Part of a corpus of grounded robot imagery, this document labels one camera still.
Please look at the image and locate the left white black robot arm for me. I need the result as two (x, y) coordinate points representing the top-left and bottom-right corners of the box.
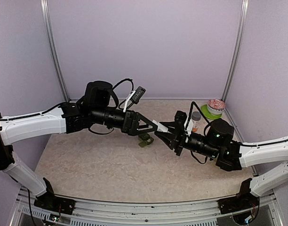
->
(0, 81), (158, 210)

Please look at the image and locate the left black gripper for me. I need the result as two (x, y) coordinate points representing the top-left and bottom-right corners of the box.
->
(91, 105), (158, 136)

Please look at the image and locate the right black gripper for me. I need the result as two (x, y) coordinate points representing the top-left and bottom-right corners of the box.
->
(154, 122), (219, 159)

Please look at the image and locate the front aluminium rail base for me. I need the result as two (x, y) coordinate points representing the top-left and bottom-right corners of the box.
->
(9, 186), (286, 226)

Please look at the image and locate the right aluminium frame post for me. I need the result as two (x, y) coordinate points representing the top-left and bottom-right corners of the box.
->
(223, 0), (249, 101)

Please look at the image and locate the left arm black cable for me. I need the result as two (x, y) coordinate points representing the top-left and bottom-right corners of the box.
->
(112, 78), (135, 109)

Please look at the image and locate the green saucer plate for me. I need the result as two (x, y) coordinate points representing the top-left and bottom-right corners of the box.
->
(200, 105), (222, 120)

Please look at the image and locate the left aluminium frame post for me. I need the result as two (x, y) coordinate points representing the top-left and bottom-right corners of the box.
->
(40, 0), (71, 102)

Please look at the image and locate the green weekly pill organizer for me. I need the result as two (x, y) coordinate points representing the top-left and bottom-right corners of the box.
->
(138, 133), (154, 148)

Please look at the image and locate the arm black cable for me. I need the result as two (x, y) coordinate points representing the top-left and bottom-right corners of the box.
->
(112, 78), (135, 109)
(188, 101), (212, 125)

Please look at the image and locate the red patterned white bowl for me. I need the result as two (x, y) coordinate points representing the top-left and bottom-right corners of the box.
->
(207, 99), (226, 115)

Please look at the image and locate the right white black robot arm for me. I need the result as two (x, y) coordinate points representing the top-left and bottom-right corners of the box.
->
(153, 119), (288, 209)

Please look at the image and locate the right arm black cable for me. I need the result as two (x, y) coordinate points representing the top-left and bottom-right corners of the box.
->
(188, 101), (212, 125)

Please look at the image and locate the aluminium frame post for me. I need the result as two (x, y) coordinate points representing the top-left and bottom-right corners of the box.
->
(223, 0), (249, 101)
(40, 0), (71, 102)

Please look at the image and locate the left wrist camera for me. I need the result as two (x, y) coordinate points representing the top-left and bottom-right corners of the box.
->
(131, 86), (146, 104)

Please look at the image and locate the small white pill bottle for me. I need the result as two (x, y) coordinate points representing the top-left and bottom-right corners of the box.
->
(152, 120), (168, 133)

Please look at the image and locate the orange grey-capped supplement bottle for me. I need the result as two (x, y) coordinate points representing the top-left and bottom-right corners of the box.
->
(191, 111), (201, 132)

